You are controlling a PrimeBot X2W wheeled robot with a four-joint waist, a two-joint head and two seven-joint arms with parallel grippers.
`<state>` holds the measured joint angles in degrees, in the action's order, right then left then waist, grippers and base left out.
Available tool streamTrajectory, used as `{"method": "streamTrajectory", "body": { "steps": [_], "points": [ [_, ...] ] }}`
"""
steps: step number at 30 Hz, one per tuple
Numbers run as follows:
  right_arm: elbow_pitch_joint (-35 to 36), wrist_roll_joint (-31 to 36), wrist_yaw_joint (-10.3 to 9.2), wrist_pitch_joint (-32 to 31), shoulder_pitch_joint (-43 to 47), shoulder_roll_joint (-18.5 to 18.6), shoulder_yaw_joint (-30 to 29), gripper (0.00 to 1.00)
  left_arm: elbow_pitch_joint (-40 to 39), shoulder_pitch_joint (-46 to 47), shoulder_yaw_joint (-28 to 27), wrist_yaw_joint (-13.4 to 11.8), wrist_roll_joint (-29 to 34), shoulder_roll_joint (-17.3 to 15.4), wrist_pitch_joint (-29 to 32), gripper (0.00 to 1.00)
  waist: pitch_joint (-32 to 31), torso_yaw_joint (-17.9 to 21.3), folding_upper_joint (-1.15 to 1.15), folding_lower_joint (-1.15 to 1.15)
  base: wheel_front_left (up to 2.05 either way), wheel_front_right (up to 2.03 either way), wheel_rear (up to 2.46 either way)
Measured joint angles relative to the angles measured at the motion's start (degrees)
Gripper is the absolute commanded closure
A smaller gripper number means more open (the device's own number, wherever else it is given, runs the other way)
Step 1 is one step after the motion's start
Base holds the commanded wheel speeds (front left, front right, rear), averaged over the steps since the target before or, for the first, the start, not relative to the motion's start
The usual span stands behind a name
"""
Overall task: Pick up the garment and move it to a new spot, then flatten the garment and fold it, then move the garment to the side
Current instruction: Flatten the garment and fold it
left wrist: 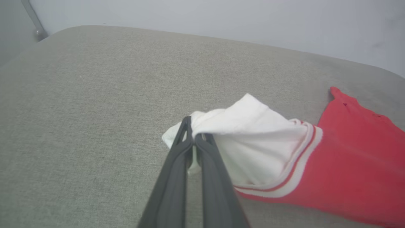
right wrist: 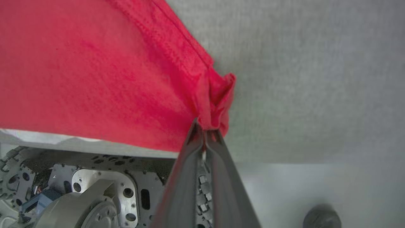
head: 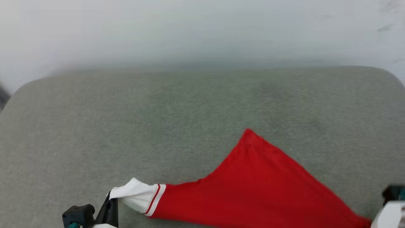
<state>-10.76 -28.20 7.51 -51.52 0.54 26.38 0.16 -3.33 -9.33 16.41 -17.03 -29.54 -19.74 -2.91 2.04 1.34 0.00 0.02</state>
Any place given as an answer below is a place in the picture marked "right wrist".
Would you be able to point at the grey robot waist joint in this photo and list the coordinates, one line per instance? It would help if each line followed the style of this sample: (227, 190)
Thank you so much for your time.
(76, 209)

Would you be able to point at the metal robot base chassis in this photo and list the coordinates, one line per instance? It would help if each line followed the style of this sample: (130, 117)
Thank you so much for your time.
(139, 186)

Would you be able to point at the dark grey round object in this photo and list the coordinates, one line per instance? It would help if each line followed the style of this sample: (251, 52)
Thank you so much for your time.
(322, 218)

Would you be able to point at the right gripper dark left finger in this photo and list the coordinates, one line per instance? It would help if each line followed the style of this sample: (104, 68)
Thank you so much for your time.
(183, 183)

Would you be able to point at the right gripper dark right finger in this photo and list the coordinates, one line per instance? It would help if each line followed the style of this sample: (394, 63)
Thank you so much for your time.
(226, 190)

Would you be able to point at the grey fabric sofa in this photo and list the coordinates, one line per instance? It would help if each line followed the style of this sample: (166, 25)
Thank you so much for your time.
(316, 79)

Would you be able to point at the red garment with white trim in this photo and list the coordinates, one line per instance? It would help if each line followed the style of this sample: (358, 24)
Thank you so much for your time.
(79, 69)

